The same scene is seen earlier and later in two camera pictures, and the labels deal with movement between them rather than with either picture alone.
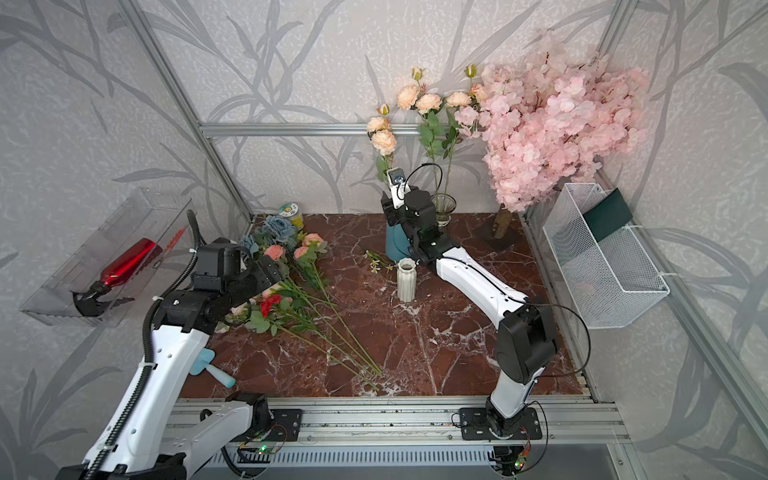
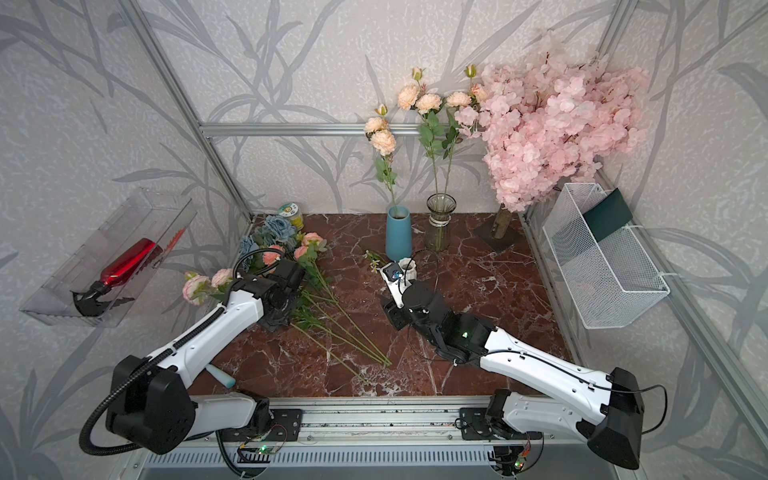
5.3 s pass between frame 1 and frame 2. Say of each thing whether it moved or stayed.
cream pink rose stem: stayed
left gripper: moved
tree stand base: stayed
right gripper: moved
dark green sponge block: stayed
